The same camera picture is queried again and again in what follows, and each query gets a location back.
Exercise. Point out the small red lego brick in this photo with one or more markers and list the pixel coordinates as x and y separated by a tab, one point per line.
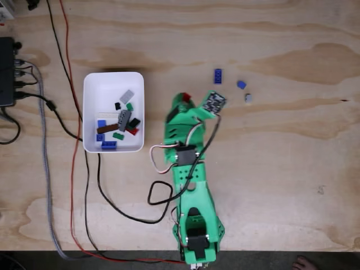
186	97

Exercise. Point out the blue hollow lego brick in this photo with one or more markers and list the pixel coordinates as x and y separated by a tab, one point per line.
218	76

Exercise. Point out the dark green lego brick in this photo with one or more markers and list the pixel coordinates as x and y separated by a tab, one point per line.
134	122

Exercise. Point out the small green lego brick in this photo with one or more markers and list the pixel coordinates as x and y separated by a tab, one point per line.
129	106

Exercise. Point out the long dark grey lego brick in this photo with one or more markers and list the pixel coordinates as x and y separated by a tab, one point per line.
124	120

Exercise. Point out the small blue lego brick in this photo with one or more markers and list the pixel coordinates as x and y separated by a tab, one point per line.
100	137
101	123
241	84

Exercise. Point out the small black lego brick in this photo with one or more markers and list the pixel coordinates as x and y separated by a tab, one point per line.
117	106

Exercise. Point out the small light grey lego brick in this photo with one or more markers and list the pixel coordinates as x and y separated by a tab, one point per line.
248	98

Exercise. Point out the long white lego brick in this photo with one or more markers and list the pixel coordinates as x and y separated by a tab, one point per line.
108	114

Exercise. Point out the long brown lego brick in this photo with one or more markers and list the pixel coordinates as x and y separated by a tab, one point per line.
108	128

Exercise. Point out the white plastic bin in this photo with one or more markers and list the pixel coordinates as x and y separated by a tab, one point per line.
95	90

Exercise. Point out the black knob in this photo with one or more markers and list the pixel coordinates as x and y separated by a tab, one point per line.
17	45

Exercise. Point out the black usb hub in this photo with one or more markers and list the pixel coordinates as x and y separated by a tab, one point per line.
6	73

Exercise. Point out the black clamp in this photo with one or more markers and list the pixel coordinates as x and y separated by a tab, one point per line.
32	5

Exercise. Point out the person's foot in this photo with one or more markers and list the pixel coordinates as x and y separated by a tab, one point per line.
302	264

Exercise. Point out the white device box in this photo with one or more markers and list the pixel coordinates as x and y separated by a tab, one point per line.
5	9

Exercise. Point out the black camera circuit board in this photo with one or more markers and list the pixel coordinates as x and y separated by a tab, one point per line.
213	102

